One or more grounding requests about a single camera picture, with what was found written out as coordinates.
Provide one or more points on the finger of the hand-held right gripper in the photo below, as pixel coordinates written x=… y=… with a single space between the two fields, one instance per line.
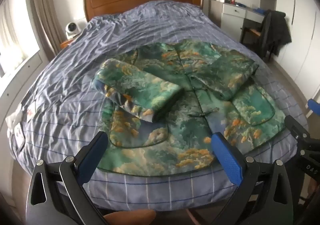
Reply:
x=296 y=127
x=314 y=107

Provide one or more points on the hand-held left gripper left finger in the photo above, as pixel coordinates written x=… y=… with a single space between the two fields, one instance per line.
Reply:
x=92 y=156

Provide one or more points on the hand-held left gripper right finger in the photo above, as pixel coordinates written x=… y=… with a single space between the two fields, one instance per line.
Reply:
x=226 y=158

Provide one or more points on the green printed jacket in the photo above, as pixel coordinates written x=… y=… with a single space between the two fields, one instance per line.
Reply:
x=185 y=105

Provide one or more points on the wooden bed footboard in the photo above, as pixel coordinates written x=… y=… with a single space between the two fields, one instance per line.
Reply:
x=130 y=217

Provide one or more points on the white wardrobe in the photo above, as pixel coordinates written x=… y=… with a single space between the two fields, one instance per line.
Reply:
x=303 y=32

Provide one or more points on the dark jacket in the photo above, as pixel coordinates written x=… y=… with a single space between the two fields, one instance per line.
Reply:
x=275 y=30

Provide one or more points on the wooden chair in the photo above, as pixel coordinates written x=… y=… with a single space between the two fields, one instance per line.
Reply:
x=251 y=32

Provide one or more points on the blue item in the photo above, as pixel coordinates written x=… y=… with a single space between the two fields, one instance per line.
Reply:
x=260 y=11

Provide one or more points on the wooden nightstand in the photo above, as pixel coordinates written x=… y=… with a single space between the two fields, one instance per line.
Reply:
x=65 y=43

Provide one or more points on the white desk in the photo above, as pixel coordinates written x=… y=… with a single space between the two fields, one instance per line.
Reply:
x=232 y=15

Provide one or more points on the window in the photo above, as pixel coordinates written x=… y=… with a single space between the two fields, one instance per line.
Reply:
x=12 y=40

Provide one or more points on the beige curtain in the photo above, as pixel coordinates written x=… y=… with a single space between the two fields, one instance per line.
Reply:
x=45 y=15

